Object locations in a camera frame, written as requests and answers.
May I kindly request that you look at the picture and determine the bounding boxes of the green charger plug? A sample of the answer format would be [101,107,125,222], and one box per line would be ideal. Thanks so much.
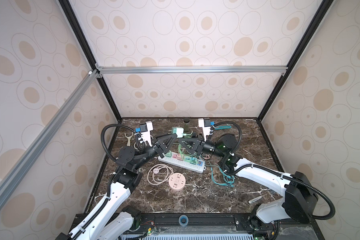
[172,127,184,138]
[165,151,173,158]

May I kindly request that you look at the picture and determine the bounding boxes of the teal charger plug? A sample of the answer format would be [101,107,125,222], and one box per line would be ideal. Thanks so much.
[189,158,198,165]

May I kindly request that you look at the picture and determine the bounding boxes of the pink charger plug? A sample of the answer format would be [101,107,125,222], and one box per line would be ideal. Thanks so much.
[172,153,183,161]

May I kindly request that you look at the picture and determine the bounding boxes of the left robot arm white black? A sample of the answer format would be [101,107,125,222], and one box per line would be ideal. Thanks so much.
[57,122,178,240]

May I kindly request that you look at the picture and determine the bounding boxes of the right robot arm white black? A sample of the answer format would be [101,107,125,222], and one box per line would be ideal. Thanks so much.
[178,119,336,224]

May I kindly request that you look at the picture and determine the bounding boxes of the glass spice jar black lid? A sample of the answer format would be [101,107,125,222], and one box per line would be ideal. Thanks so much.
[183,118,190,128]

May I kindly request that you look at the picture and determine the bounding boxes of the cream vegetable peeler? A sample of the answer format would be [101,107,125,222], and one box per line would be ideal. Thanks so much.
[124,133,134,147]

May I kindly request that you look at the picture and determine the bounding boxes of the white colourful power strip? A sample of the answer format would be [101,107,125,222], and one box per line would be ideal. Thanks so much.
[158,154,205,173]

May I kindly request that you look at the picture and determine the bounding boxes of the teal utility knife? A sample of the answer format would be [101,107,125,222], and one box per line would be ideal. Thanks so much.
[215,125,232,130]

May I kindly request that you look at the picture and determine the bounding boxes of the pink round socket hub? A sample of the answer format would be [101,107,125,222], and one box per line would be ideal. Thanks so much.
[168,173,186,192]

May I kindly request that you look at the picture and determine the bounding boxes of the small white clip tool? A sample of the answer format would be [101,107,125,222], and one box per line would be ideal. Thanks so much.
[248,196,267,205]

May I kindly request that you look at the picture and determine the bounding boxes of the silver aluminium bar left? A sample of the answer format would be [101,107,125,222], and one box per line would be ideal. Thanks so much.
[0,69,100,224]

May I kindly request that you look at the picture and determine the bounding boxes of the silver aluminium bar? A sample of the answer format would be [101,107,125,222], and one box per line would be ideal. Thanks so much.
[98,66,288,75]
[0,69,100,224]

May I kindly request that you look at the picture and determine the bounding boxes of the silver aluminium bar back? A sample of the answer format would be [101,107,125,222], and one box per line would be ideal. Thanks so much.
[98,66,288,75]

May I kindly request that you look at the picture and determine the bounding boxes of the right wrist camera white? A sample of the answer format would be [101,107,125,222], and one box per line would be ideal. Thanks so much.
[198,118,215,141]

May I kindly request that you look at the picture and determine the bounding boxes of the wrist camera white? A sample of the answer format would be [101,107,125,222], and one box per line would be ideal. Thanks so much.
[135,121,153,147]
[198,118,215,141]

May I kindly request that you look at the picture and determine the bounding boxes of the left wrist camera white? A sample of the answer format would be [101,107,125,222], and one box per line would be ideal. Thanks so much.
[135,121,153,147]

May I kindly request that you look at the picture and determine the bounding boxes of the pink round hub cable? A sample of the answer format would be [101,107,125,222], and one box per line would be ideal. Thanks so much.
[146,163,174,186]

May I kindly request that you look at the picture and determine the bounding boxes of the teal charger cable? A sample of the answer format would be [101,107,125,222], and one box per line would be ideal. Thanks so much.
[209,163,236,187]

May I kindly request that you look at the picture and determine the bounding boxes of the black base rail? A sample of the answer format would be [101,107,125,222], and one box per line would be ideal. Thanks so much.
[66,212,325,240]

